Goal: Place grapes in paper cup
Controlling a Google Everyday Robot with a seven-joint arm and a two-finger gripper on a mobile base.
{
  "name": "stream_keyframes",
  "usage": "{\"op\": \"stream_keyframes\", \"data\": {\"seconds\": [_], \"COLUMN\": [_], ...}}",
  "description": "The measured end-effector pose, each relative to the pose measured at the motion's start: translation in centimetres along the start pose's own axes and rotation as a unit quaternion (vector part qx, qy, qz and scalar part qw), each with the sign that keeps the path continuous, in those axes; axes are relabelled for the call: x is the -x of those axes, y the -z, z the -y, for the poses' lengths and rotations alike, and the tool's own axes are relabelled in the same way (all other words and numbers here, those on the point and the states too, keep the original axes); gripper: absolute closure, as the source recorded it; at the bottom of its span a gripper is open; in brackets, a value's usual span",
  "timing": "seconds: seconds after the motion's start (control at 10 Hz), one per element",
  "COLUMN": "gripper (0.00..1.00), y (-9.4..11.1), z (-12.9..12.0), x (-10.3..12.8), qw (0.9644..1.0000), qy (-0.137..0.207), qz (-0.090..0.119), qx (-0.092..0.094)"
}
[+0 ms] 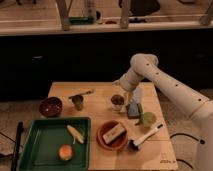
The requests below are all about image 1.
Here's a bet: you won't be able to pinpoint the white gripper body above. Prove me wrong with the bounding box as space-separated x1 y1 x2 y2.
113 74 137 100

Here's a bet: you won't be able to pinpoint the dark purple grapes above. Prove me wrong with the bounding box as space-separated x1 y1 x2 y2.
111 95 124 105

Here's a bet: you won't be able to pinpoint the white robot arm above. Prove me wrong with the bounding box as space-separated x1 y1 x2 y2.
116 53 213 171

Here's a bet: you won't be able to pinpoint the small metal cup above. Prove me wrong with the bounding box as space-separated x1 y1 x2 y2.
72 95 84 111

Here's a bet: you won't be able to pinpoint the blue grey sponge block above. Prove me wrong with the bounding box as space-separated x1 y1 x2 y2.
127 88 142 119

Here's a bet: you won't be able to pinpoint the green round toy fruit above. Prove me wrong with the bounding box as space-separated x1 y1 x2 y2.
137 112 156 128

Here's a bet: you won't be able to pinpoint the white rectangular block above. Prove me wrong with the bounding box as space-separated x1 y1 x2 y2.
103 123 126 144

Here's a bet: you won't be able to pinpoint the orange plastic bowl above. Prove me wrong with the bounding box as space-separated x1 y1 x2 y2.
97 120 128 151

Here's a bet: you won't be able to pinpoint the dark red bowl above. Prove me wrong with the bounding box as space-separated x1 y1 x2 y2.
39 97 63 118

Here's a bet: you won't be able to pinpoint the orange round fruit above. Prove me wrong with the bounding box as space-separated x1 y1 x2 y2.
58 144 74 161

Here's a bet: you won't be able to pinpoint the green plastic tray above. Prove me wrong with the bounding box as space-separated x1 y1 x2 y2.
17 117 91 171

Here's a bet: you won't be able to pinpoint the white handled brush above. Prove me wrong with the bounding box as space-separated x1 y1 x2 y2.
128 124 163 150

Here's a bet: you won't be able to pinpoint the black cable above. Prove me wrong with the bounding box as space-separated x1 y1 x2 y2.
169 132 206 170

